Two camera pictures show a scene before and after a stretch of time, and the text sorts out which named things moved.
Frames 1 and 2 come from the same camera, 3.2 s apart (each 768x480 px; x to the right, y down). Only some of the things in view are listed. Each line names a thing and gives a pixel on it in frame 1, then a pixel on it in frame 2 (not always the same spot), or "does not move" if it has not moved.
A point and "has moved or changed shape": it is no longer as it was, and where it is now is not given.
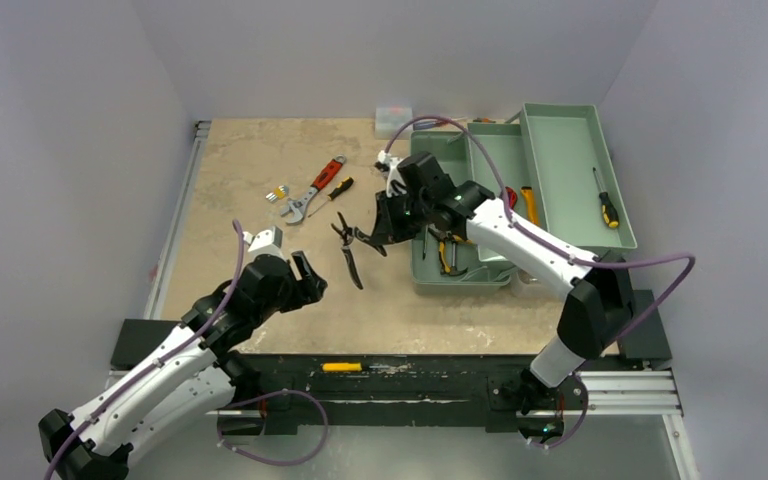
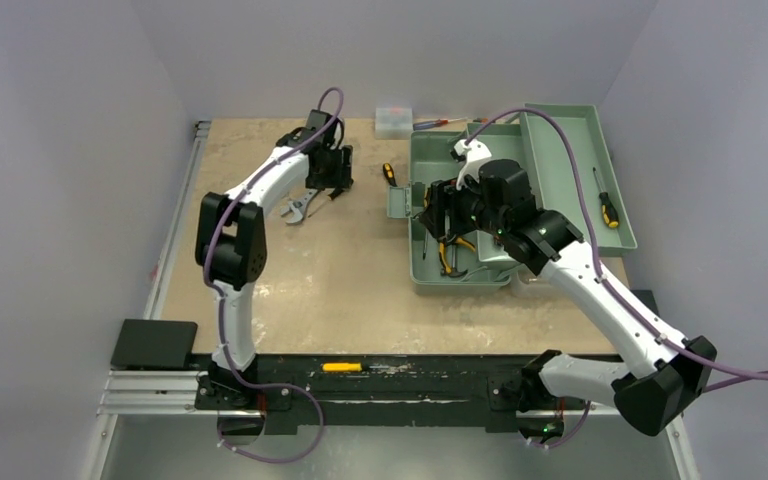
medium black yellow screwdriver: [341, 187] does not move
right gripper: [392, 220] -> [446, 206]
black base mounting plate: [379, 391] does not move
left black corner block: [138, 336] does not move
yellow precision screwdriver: [349, 367] does not move
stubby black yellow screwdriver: [425, 242] has moved or changed shape
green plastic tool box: [554, 168] does not move
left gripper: [307, 289] -> [341, 176]
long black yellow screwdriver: [608, 212] does not move
